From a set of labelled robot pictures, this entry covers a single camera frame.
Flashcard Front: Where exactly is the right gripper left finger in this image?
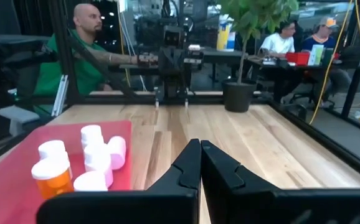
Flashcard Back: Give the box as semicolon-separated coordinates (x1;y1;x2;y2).
36;138;202;224

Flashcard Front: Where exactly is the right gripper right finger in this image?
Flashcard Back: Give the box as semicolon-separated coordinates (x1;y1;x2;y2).
201;139;360;224

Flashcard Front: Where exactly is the orange pill bottle white cap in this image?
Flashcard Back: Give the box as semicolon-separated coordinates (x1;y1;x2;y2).
31;157;75;200

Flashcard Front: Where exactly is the red plastic basket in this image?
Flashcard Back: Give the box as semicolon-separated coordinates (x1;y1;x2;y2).
0;120;133;224

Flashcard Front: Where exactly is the black desk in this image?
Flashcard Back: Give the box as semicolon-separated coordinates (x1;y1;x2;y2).
198;48;360;131

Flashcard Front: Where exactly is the yellow blue white container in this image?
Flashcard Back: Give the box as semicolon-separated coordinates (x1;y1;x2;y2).
216;14;237;52

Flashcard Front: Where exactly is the green potted plant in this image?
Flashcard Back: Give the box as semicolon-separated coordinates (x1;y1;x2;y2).
219;0;299;113

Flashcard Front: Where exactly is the person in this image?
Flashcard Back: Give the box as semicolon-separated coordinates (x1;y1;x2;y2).
257;19;300;62
32;2;159;116
301;16;354;94

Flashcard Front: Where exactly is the red plastic bin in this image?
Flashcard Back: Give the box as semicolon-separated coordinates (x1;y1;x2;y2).
285;51;311;66

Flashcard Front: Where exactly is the white green box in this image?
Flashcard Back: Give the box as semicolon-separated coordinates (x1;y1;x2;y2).
306;44;324;67

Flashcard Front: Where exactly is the black grey office chair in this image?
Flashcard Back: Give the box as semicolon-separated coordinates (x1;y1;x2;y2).
0;33;56;150

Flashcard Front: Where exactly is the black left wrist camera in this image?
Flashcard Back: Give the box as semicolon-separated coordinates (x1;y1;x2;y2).
163;25;185;48

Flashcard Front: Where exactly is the black aluminium table frame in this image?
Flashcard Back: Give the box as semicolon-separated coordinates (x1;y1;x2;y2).
0;0;360;187

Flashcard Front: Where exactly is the silver metal bracket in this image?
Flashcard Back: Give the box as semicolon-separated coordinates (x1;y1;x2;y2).
50;73;70;118

